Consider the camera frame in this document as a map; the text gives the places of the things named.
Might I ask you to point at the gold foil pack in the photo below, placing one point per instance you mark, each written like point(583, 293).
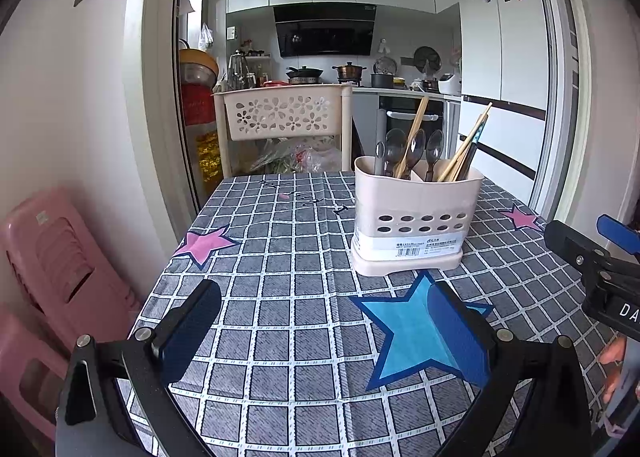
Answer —
point(207, 157)

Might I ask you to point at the red container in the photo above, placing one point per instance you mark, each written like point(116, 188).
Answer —
point(197, 104)

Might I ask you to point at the pink plastic stool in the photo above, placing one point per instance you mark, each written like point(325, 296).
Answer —
point(25, 362)
point(60, 257)

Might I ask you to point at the white refrigerator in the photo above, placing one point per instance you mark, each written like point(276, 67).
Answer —
point(505, 62)

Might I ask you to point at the grey checked star tablecloth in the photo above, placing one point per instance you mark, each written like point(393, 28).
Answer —
point(280, 287)

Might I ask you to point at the black wok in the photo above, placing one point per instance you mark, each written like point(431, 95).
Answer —
point(305, 73)

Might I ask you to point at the beige plastic utensil holder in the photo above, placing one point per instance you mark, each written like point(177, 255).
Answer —
point(415, 207)

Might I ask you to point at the person's right hand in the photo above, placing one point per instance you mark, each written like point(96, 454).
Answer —
point(612, 362)

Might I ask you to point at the beige perforated storage cart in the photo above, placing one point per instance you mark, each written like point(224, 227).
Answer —
point(280, 114)

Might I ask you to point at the hanging clear plastic bag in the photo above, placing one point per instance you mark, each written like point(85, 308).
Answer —
point(206, 38)

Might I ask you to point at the yellow basin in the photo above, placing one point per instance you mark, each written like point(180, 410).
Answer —
point(197, 67)

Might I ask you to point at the black built-in oven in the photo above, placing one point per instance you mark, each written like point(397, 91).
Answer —
point(395, 109)

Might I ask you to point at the blue patterned wooden chopstick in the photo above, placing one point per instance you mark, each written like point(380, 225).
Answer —
point(481, 126)

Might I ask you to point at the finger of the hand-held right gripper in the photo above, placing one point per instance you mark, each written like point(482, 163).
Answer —
point(565, 239)
point(617, 232)

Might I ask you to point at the black cooking pot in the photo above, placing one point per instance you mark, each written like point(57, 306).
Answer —
point(382, 81)

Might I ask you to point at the black range hood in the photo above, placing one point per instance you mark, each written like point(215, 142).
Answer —
point(325, 32)

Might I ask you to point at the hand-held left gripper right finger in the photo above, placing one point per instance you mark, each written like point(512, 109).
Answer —
point(460, 332)

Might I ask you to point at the white rice cooker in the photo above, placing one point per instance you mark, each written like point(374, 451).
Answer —
point(449, 85)

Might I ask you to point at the copper cooking pot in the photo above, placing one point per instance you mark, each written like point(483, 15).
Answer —
point(350, 73)

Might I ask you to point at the plastic bag of vegetables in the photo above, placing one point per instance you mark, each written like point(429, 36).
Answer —
point(300, 157)

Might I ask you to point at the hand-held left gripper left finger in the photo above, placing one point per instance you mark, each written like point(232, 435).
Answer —
point(192, 332)

